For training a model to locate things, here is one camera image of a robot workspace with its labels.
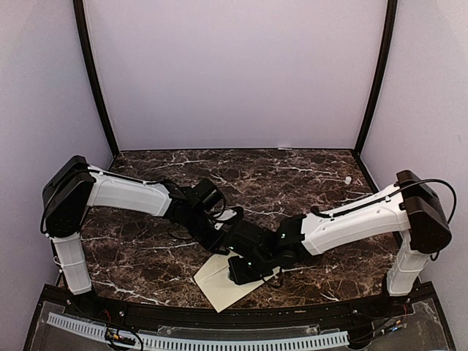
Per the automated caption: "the cream paper envelope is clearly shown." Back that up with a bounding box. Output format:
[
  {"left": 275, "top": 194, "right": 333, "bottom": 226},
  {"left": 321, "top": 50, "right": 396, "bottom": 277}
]
[{"left": 194, "top": 252, "right": 265, "bottom": 312}]

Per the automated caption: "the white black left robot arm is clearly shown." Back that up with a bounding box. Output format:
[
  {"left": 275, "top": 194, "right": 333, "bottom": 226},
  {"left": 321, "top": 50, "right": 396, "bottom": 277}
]
[{"left": 40, "top": 155, "right": 244, "bottom": 319}]

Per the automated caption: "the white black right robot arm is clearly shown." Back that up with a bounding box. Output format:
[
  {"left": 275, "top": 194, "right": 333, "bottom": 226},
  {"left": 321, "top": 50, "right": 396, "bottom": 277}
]
[{"left": 225, "top": 170, "right": 452, "bottom": 317}]

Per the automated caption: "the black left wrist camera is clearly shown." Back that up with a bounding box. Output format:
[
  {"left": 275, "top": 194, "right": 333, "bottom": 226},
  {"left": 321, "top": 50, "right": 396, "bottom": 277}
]
[{"left": 217, "top": 206, "right": 244, "bottom": 225}]

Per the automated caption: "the black front table rail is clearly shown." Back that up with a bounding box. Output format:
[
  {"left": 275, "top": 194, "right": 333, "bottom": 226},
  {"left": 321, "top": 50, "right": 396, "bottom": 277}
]
[{"left": 74, "top": 293, "right": 407, "bottom": 330}]

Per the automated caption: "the white slotted cable duct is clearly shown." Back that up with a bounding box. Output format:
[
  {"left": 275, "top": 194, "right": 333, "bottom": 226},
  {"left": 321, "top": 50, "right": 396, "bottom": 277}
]
[{"left": 46, "top": 312, "right": 350, "bottom": 350}]

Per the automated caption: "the black left corner frame post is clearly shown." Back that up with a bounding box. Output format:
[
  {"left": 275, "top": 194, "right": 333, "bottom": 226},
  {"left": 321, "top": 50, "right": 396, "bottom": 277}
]
[{"left": 72, "top": 0, "right": 120, "bottom": 159}]

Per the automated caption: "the black corner frame post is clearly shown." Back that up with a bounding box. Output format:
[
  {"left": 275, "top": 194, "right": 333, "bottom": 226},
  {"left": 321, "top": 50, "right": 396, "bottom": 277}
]
[
  {"left": 353, "top": 0, "right": 398, "bottom": 159},
  {"left": 72, "top": 0, "right": 120, "bottom": 159}
]

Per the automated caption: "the black right corner frame post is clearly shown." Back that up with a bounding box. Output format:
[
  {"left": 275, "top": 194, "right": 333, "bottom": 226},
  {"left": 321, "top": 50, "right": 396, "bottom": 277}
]
[{"left": 353, "top": 0, "right": 398, "bottom": 159}]

